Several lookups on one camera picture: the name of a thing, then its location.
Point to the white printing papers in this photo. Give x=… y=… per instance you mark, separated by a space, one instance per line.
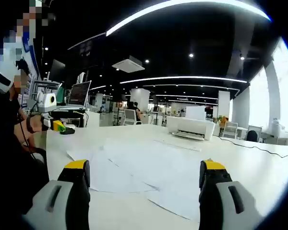
x=146 y=163

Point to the white printer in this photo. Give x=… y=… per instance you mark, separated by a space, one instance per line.
x=194 y=127

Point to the ceiling air conditioner unit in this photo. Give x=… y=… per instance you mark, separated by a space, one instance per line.
x=128 y=64

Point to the orange decoration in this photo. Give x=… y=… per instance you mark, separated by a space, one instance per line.
x=223 y=121

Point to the person's left hand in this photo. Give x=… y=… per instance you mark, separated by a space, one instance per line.
x=38 y=125

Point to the blue white wall poster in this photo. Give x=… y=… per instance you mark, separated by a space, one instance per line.
x=28 y=55

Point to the small dark object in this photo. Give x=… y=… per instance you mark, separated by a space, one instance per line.
x=68 y=131

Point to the table socket strip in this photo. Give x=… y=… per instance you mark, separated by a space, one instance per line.
x=177 y=145

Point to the black wristband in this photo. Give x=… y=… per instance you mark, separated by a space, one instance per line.
x=29 y=125

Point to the ceiling light strip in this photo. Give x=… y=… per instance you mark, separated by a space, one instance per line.
x=182 y=77

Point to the long curved ceiling light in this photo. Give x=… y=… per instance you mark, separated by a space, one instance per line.
x=109 y=32

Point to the white table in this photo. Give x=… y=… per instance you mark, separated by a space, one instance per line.
x=242 y=167

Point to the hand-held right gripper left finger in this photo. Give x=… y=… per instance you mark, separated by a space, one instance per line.
x=69 y=203

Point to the black office chair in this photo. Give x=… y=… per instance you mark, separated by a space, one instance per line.
x=252 y=136

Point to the white jug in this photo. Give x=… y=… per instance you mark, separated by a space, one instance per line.
x=278 y=127

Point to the white office chair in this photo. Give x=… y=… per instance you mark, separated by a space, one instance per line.
x=130 y=117

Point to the printer feed paper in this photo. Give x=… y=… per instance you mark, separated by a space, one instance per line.
x=195 y=112

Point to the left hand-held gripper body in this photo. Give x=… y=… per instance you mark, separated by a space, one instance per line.
x=45 y=103

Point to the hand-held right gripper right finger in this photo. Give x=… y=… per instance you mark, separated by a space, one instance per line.
x=211 y=203

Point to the dark monitor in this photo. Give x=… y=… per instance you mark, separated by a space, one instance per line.
x=57 y=70

